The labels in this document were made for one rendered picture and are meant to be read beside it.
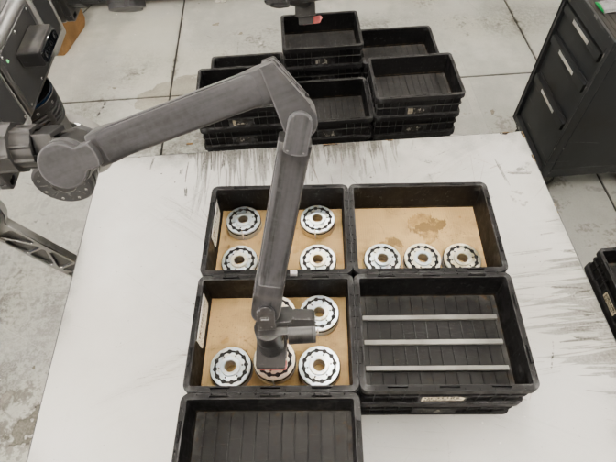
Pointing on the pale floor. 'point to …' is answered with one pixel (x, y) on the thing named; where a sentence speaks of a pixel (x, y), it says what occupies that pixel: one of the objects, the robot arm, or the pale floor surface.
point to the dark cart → (573, 94)
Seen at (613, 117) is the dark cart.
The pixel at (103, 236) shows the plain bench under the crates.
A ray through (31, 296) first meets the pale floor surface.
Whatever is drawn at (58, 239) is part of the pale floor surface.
